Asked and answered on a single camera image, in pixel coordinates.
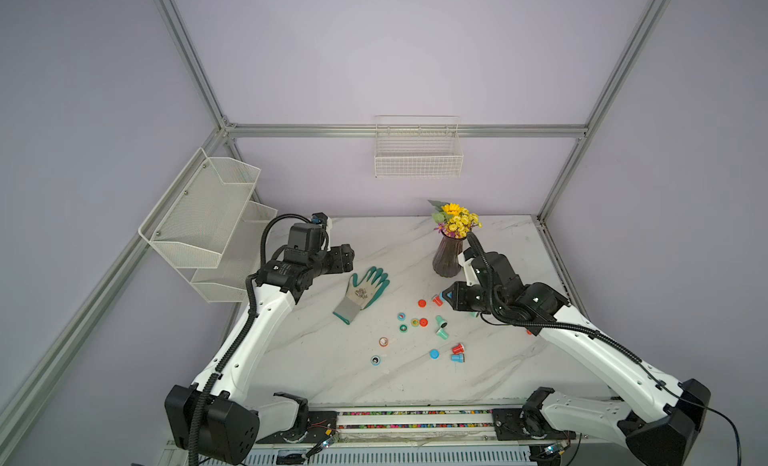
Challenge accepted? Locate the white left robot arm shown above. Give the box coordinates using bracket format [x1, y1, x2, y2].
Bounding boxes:
[164, 213, 354, 465]

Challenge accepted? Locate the white wire wall basket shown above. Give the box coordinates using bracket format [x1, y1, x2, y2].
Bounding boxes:
[374, 115, 464, 179]

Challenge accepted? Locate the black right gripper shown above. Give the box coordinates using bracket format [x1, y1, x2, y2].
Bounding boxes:
[443, 281, 505, 315]

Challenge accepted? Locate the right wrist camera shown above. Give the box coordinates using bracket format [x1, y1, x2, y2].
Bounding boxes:
[458, 249, 479, 286]

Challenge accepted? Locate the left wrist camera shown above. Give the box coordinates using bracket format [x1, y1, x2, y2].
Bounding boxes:
[310, 213, 332, 234]

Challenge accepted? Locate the yellow artificial flower bouquet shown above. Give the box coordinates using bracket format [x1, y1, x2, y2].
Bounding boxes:
[428, 200, 482, 240]

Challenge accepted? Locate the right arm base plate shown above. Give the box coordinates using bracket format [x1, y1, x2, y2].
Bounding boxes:
[491, 407, 578, 441]

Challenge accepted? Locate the dark glass flower vase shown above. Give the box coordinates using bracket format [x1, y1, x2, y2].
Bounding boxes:
[432, 233, 465, 278]

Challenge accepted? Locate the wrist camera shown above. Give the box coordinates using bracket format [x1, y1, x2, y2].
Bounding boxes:
[310, 213, 332, 234]
[458, 249, 479, 286]

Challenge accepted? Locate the white two-tier mesh shelf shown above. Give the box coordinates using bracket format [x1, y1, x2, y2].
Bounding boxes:
[138, 149, 277, 303]

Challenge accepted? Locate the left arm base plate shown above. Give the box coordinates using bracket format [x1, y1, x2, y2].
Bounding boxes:
[257, 410, 338, 445]

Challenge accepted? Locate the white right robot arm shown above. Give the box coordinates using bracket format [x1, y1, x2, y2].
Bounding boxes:
[441, 234, 711, 465]

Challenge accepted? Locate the green grey work glove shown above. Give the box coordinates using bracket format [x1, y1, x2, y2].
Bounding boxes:
[333, 267, 390, 325]

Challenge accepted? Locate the aluminium front rail frame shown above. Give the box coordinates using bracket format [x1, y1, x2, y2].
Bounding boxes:
[157, 401, 676, 466]

